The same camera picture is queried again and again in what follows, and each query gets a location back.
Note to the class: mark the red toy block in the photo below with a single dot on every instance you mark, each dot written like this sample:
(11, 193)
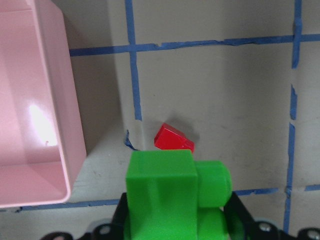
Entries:
(170, 138)

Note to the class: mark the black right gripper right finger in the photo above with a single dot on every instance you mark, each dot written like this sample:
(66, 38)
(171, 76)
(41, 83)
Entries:
(242, 226)

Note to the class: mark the brown paper table cover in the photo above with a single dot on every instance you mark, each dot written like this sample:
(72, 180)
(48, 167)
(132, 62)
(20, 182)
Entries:
(240, 78)

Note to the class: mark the green toy block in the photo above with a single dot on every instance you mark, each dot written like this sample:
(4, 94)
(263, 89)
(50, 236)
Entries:
(171, 196)

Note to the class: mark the pink plastic box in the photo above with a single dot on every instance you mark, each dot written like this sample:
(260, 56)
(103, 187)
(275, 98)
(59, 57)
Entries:
(42, 146)

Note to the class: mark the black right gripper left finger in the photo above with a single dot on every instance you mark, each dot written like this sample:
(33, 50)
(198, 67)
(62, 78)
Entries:
(118, 228)

